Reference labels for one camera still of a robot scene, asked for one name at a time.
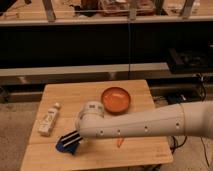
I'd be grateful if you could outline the black power adapter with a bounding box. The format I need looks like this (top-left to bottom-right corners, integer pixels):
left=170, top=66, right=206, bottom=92
left=166, top=94, right=186, bottom=104

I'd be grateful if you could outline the black white striped gripper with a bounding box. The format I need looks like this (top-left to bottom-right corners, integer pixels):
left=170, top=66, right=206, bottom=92
left=61, top=130, right=82, bottom=148

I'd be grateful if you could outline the wooden table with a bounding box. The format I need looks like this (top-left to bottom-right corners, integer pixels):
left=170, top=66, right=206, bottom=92
left=20, top=80, right=173, bottom=171

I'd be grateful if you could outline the white bottle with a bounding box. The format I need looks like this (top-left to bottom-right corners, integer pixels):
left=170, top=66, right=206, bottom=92
left=38, top=103, right=61, bottom=136

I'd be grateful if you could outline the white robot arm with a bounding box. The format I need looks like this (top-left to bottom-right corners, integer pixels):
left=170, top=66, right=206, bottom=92
left=62, top=101, right=213, bottom=148

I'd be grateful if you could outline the orange carrot toy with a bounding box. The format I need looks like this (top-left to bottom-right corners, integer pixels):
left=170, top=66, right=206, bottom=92
left=117, top=138, right=125, bottom=148

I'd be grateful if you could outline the orange plate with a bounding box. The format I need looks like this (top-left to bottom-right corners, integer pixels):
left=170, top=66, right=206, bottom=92
left=101, top=87, right=131, bottom=113

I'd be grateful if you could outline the black vertical cable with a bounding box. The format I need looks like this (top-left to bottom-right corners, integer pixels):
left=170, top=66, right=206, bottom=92
left=126, top=14, right=132, bottom=80

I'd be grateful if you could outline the black box on shelf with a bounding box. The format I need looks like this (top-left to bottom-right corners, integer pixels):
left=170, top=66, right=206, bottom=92
left=166, top=48, right=213, bottom=74

